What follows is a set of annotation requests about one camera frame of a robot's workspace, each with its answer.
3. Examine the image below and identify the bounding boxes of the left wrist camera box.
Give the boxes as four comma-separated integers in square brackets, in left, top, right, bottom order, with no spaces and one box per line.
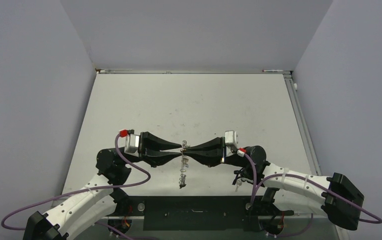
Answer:
[119,129,140,155]

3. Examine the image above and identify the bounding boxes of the aluminium table frame rail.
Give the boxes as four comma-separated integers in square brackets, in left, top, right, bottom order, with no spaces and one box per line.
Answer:
[283,71,347,220]

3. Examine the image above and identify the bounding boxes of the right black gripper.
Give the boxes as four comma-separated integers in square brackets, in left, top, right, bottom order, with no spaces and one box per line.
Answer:
[184,135,248,168]

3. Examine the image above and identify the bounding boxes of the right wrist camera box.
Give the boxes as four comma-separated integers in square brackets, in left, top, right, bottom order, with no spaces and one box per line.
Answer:
[224,130,246,158]

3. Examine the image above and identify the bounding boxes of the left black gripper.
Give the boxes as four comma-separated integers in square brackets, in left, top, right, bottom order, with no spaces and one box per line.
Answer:
[122,132,181,168]

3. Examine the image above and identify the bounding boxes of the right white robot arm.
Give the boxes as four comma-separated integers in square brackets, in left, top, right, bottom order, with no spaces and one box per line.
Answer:
[183,137,365,231]

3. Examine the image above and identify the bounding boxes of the black tag key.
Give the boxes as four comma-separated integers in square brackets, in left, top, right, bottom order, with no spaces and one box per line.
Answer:
[235,179,242,192]

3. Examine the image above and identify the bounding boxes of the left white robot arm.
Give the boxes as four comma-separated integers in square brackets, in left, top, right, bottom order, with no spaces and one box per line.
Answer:
[23,129,181,240]

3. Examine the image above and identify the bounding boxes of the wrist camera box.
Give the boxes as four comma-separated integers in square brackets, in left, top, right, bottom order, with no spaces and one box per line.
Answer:
[119,129,140,155]
[224,130,246,158]

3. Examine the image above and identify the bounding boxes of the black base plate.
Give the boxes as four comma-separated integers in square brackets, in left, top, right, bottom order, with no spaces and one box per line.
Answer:
[108,196,294,233]

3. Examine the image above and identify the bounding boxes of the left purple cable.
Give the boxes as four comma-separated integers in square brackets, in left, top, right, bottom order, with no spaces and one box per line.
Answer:
[1,134,152,231]

